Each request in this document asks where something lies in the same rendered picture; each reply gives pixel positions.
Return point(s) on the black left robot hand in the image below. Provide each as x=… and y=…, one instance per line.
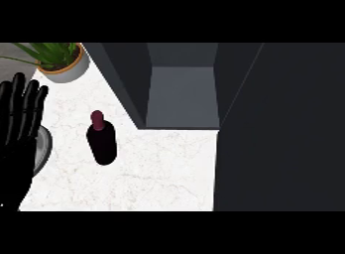
x=9, y=139

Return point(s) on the dark wine bottle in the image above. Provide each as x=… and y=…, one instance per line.
x=102, y=145

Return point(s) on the dark grey cabinet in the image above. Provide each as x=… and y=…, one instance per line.
x=180, y=96

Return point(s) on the dark grey cabinet door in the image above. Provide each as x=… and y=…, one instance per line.
x=292, y=132

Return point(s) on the grey round plate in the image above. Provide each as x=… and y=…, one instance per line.
x=43, y=150

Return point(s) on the green potted plant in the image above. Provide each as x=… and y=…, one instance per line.
x=57, y=63

